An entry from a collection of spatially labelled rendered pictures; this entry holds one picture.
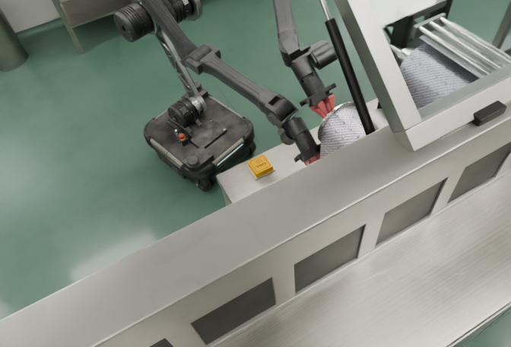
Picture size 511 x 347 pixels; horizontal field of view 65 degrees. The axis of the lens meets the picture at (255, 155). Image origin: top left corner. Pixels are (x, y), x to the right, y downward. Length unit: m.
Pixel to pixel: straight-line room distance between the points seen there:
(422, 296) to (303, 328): 0.19
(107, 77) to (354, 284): 3.21
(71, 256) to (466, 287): 2.26
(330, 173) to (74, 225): 2.34
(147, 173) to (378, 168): 2.34
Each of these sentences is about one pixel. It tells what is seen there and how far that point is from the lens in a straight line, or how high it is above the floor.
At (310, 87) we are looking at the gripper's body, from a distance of 1.15.
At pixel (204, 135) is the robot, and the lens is 2.52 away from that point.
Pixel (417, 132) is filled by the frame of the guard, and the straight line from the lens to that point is 0.57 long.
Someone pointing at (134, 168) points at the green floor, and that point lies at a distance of 2.85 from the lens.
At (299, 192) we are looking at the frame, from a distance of 0.51.
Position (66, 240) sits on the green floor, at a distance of 2.72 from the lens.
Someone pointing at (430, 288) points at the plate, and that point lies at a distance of 0.72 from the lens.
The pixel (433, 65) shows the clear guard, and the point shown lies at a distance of 0.61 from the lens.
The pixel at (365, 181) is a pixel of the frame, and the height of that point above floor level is 1.65.
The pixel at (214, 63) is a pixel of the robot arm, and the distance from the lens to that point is 1.40.
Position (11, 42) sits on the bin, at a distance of 4.17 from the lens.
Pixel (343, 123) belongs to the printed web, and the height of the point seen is 1.31.
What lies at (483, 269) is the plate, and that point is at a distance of 0.76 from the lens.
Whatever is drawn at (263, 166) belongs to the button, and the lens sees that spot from 1.46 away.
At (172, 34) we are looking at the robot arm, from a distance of 1.51.
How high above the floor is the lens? 2.08
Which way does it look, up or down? 51 degrees down
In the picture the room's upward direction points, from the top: 9 degrees counter-clockwise
